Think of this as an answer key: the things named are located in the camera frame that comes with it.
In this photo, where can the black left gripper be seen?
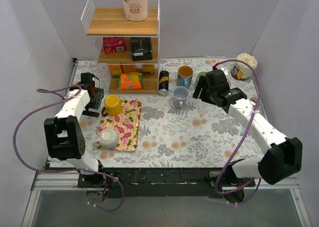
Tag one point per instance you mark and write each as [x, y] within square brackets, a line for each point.
[97, 99]

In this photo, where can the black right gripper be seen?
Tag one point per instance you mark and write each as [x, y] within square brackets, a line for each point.
[203, 88]

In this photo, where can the blue butterfly ceramic mug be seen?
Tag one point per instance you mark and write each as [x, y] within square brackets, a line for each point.
[184, 76]

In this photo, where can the grey-blue mug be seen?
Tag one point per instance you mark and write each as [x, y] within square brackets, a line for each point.
[180, 96]

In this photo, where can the light green mug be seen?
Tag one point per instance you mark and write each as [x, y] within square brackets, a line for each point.
[203, 73]

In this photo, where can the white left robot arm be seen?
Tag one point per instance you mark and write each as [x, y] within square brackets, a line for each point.
[64, 137]

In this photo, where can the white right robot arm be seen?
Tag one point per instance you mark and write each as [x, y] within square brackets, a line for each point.
[282, 155]

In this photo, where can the yellow mug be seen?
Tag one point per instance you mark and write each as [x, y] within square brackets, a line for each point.
[112, 106]

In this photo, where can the white ceramic mug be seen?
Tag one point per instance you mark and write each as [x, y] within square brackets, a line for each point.
[107, 139]

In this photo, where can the yellow box left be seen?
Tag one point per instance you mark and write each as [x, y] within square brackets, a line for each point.
[115, 70]

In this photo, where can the yellow box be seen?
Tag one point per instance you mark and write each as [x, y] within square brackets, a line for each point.
[115, 70]
[128, 68]
[148, 68]

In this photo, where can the black beverage can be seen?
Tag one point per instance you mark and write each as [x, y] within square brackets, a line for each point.
[163, 83]

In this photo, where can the orange yellow sponge pack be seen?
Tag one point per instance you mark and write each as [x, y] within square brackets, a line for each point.
[130, 81]

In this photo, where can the yellow box middle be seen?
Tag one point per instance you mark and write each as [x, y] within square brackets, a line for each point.
[128, 68]

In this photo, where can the floral serving tray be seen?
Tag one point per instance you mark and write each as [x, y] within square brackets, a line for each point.
[126, 124]

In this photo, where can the cartoon jar with cloth lid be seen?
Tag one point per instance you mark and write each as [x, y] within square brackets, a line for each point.
[240, 71]

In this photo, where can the floral tablecloth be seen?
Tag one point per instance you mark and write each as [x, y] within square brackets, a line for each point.
[197, 135]

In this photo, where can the red tissue box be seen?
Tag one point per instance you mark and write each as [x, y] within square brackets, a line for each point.
[113, 44]

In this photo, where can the yellow box right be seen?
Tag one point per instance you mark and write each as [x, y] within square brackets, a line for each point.
[148, 68]

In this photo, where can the black coffee bag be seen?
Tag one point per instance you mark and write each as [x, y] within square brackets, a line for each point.
[141, 48]

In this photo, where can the wrapped toilet paper roll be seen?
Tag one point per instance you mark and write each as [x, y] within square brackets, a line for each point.
[136, 10]

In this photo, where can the wooden wire shelf rack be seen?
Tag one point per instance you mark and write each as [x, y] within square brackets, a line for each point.
[105, 20]

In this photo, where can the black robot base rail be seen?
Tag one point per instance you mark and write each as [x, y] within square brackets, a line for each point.
[162, 182]

